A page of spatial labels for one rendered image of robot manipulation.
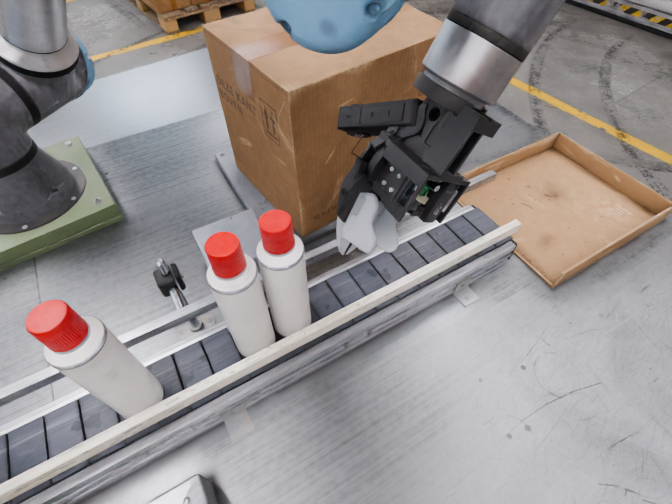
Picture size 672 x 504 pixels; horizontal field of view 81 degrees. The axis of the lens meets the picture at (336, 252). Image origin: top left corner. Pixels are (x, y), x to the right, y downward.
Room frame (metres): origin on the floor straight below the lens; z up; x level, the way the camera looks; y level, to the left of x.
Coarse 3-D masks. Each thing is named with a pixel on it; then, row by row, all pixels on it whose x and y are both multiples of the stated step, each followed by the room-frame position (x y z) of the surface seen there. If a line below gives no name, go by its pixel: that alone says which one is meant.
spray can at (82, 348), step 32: (32, 320) 0.15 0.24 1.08; (64, 320) 0.16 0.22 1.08; (96, 320) 0.18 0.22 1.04; (64, 352) 0.14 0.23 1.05; (96, 352) 0.15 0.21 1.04; (128, 352) 0.17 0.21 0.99; (96, 384) 0.13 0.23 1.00; (128, 384) 0.15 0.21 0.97; (160, 384) 0.17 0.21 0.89; (128, 416) 0.13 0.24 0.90
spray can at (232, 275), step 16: (208, 240) 0.24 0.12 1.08; (224, 240) 0.24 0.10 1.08; (208, 256) 0.22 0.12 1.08; (224, 256) 0.22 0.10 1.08; (240, 256) 0.23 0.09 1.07; (208, 272) 0.23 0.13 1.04; (224, 272) 0.22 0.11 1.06; (240, 272) 0.22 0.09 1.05; (256, 272) 0.23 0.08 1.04; (224, 288) 0.21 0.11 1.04; (240, 288) 0.21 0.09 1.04; (256, 288) 0.23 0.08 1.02; (224, 304) 0.21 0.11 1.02; (240, 304) 0.21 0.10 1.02; (256, 304) 0.22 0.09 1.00; (240, 320) 0.21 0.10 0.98; (256, 320) 0.22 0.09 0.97; (240, 336) 0.21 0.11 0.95; (256, 336) 0.21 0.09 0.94; (272, 336) 0.23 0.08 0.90; (240, 352) 0.22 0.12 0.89; (256, 352) 0.21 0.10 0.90
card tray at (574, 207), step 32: (512, 160) 0.66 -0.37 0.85; (544, 160) 0.68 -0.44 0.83; (576, 160) 0.67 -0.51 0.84; (480, 192) 0.58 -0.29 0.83; (512, 192) 0.58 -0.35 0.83; (544, 192) 0.58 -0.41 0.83; (576, 192) 0.58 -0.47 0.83; (608, 192) 0.58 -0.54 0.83; (640, 192) 0.55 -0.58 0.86; (544, 224) 0.49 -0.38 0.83; (576, 224) 0.49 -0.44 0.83; (608, 224) 0.49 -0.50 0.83; (640, 224) 0.49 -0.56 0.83; (544, 256) 0.42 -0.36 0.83; (576, 256) 0.42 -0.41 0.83
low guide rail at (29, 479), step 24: (480, 240) 0.38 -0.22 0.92; (432, 264) 0.34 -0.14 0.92; (384, 288) 0.30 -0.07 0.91; (408, 288) 0.31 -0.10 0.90; (336, 312) 0.26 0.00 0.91; (360, 312) 0.27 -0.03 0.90; (288, 336) 0.23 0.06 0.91; (312, 336) 0.23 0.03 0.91; (264, 360) 0.20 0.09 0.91; (216, 384) 0.17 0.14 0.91; (168, 408) 0.14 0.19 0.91; (120, 432) 0.11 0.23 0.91; (72, 456) 0.09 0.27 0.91; (24, 480) 0.07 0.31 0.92
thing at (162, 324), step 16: (480, 176) 0.47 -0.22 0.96; (464, 192) 0.45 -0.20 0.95; (336, 240) 0.34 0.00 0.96; (320, 256) 0.32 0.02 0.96; (192, 304) 0.24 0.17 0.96; (208, 304) 0.24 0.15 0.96; (160, 320) 0.22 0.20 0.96; (176, 320) 0.22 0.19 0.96; (128, 336) 0.20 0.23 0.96; (144, 336) 0.20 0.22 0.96; (48, 368) 0.16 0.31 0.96; (16, 384) 0.15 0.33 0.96; (32, 384) 0.15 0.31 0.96; (48, 384) 0.15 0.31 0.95; (0, 400) 0.13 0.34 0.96
